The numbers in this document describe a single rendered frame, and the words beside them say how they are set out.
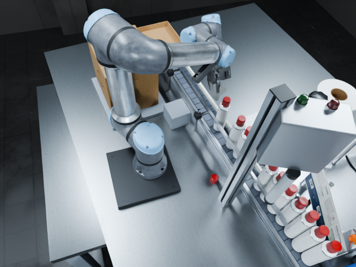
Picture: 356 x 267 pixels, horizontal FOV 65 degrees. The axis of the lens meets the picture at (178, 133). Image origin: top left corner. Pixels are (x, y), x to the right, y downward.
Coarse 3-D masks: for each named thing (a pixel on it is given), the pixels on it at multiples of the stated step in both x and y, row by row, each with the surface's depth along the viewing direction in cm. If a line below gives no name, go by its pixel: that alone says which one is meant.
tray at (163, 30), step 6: (156, 24) 179; (162, 24) 181; (168, 24) 181; (138, 30) 177; (144, 30) 179; (150, 30) 180; (156, 30) 181; (162, 30) 181; (168, 30) 181; (174, 30) 176; (150, 36) 177; (156, 36) 177; (162, 36) 178; (168, 36) 178; (174, 36) 178; (168, 42) 174; (174, 42) 175
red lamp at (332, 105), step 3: (333, 99) 64; (336, 99) 64; (330, 102) 64; (333, 102) 63; (336, 102) 63; (339, 102) 63; (327, 105) 65; (330, 105) 64; (333, 105) 63; (336, 105) 63; (339, 105) 64; (327, 108) 65; (330, 108) 64; (333, 108) 64; (336, 108) 64; (333, 111) 64
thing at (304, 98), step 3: (300, 96) 64; (303, 96) 64; (306, 96) 63; (297, 99) 65; (300, 99) 64; (303, 99) 63; (306, 99) 63; (297, 102) 65; (300, 102) 64; (303, 102) 64; (306, 102) 64; (300, 105) 65; (303, 105) 64
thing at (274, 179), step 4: (280, 172) 99; (284, 172) 99; (276, 176) 102; (280, 176) 98; (272, 180) 102; (276, 180) 101; (268, 184) 106; (272, 184) 103; (264, 188) 110; (268, 188) 106; (260, 196) 114
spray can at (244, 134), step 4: (248, 128) 109; (244, 132) 111; (248, 132) 109; (240, 136) 115; (244, 136) 111; (240, 140) 114; (244, 140) 112; (240, 144) 115; (240, 148) 117; (236, 156) 123
